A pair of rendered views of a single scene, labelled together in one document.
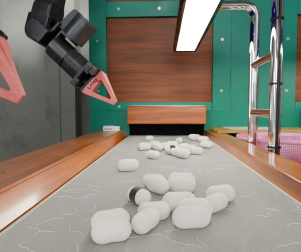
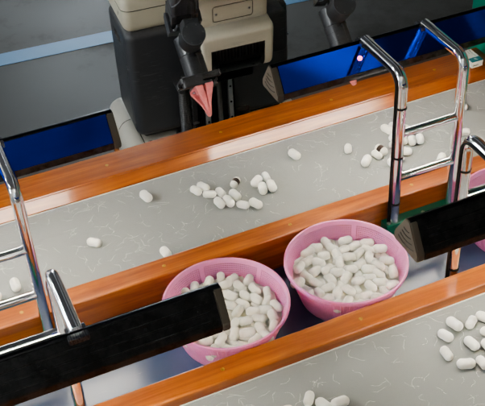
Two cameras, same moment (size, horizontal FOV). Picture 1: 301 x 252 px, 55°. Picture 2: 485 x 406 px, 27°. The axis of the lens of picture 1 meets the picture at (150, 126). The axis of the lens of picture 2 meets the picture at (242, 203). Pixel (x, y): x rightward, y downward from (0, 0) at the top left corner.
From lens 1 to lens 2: 2.26 m
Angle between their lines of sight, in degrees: 69
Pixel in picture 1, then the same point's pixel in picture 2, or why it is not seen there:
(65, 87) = not seen: outside the picture
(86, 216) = (211, 179)
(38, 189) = (221, 151)
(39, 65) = not seen: outside the picture
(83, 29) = (334, 14)
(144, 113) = not seen: outside the picture
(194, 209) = (217, 200)
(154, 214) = (210, 193)
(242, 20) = not seen: outside the picture
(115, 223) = (195, 189)
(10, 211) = (196, 161)
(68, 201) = (224, 165)
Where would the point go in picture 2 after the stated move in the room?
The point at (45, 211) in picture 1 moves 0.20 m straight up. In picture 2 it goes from (209, 167) to (203, 98)
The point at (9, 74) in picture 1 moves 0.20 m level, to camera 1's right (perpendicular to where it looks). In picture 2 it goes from (205, 105) to (242, 148)
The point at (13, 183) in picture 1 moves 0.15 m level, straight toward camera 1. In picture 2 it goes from (209, 147) to (169, 177)
